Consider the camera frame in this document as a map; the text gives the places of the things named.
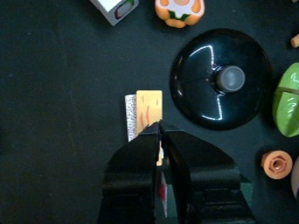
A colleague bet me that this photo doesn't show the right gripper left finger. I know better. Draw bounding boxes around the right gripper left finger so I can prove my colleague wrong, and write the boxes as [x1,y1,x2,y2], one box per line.
[97,122,162,224]

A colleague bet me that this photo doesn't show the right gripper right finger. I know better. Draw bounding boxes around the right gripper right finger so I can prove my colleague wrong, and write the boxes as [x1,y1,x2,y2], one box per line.
[158,119,257,224]

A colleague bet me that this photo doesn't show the wooden salmon sushi toy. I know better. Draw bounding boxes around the wooden salmon sushi toy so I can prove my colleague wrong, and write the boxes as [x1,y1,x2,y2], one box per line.
[124,89,164,167]

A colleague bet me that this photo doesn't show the orange toy hex nut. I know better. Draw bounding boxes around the orange toy hex nut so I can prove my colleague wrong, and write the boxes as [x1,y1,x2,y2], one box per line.
[258,150,294,180]

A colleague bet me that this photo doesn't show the white round bowl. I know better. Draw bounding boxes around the white round bowl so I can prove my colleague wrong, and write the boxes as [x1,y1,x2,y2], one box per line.
[290,157,299,200]

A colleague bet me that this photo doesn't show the green toy leaf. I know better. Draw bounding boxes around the green toy leaf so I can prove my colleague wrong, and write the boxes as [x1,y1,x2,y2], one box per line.
[270,62,299,138]

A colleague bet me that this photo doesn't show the black round pot lid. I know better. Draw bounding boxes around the black round pot lid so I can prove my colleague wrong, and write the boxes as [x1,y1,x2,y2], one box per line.
[169,28,273,131]

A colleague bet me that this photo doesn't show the wooden cutting board with gears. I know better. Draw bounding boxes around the wooden cutting board with gears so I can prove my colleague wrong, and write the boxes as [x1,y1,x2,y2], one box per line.
[289,33,299,49]

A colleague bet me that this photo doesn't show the orange toy bell pepper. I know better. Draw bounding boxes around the orange toy bell pepper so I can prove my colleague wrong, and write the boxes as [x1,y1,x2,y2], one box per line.
[153,0,205,29]

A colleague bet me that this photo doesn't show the white wooden block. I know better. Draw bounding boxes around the white wooden block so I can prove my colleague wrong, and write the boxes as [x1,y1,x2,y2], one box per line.
[87,0,140,27]

